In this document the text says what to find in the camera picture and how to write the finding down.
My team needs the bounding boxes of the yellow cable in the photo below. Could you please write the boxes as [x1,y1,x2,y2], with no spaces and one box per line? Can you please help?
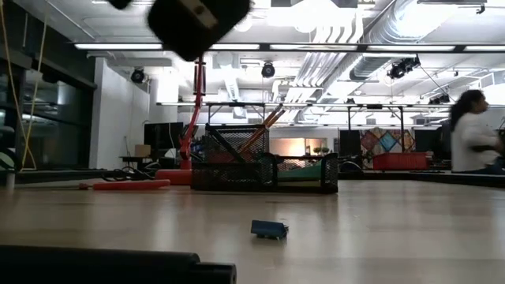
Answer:
[0,0,51,173]

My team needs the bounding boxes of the red plastic crate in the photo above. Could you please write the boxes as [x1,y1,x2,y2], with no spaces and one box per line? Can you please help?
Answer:
[372,151,429,171]

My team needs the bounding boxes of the black lamp power cord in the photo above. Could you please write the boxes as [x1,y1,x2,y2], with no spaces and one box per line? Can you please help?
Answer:
[100,163,161,183]

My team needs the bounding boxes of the black mesh desk organizer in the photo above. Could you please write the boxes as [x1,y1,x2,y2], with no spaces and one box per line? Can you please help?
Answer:
[191,124,339,194]

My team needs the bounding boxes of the red-handled scissors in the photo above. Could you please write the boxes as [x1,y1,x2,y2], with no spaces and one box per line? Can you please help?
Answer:
[77,179,171,192]

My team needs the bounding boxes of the black pen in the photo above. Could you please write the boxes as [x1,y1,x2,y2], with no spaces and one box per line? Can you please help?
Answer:
[204,126,246,163]
[0,244,238,284]

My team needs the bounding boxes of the colourful patchwork wall hanging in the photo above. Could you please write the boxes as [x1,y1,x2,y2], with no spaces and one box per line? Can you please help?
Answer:
[359,126,416,157]

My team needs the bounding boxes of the white post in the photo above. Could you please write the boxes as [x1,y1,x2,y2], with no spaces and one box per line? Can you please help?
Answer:
[5,169,17,193]

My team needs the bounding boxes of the black ceiling spotlight cluster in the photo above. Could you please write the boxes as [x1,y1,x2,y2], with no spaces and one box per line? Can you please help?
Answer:
[387,55,421,80]

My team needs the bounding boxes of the person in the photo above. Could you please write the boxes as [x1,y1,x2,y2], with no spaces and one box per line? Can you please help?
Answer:
[449,89,505,175]

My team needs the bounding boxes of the blue binder clip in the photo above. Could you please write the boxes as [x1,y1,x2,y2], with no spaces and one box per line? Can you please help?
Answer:
[250,219,290,241]

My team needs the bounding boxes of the black frame light bar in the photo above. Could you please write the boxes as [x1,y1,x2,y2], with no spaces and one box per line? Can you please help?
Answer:
[74,42,505,54]

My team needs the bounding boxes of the black aluminium table frame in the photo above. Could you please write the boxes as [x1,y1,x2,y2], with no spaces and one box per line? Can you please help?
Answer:
[0,168,505,189]

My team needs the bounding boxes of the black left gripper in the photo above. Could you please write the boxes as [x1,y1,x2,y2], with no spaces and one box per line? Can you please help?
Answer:
[148,0,252,62]

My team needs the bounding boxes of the red desk lamp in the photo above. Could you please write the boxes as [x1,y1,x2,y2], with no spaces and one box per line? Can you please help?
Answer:
[155,54,208,186]

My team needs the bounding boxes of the teal sticky note pad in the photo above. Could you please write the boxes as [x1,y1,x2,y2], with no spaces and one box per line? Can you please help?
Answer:
[277,162,324,183]

